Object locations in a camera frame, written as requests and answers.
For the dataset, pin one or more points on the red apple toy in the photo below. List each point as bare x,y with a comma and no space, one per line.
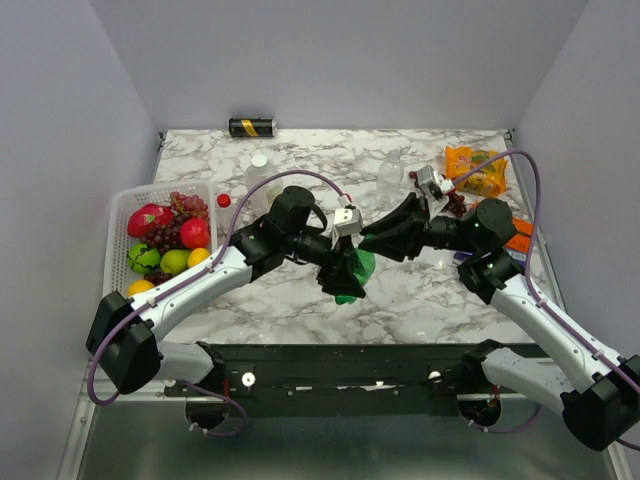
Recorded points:
195,233

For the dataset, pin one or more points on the red grape bunch in basket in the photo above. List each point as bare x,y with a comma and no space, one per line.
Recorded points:
165,238

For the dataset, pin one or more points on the red grape bunch on table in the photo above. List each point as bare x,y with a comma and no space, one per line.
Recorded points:
453,204

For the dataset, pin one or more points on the black battery with gold band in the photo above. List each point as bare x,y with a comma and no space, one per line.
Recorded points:
252,127

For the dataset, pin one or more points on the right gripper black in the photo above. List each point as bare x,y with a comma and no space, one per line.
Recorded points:
409,241

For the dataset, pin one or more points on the small bottle red cap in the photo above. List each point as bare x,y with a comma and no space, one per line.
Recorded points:
225,209

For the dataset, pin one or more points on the red dragon fruit toy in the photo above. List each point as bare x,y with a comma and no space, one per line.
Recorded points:
147,218

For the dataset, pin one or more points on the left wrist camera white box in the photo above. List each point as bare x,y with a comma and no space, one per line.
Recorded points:
346,222

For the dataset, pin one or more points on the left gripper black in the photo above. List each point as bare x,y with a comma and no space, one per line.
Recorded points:
342,280

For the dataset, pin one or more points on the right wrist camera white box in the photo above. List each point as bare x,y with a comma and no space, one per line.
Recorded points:
432,183

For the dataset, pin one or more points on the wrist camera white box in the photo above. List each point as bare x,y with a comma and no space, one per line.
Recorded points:
432,183
346,222

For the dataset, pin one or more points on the small green bottle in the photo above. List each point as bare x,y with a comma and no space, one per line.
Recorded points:
362,264

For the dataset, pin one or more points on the large clear bottle white cap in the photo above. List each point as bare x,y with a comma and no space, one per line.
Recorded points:
260,169

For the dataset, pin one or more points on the white plastic basket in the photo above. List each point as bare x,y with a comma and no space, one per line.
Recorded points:
117,275

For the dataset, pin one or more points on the green watermelon toy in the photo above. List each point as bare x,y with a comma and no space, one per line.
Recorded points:
143,259

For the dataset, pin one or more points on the yellow lemon toy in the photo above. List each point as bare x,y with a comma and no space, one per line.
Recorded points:
197,256

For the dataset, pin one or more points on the green pear toy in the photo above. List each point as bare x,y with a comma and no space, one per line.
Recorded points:
175,261

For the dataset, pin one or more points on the clear plastic water bottle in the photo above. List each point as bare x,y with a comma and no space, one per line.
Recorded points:
389,179

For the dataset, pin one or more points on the orange razor box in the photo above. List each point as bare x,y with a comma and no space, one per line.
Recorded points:
521,241

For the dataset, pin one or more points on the purple box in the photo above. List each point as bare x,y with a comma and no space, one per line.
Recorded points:
518,256

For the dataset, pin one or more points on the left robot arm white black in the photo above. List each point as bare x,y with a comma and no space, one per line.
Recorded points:
127,338

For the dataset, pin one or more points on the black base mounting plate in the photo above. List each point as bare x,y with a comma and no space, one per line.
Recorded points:
350,380

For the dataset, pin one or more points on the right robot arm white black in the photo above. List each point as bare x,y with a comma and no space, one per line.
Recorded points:
593,388

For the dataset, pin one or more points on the orange fruit toy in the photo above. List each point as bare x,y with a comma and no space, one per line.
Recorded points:
139,286

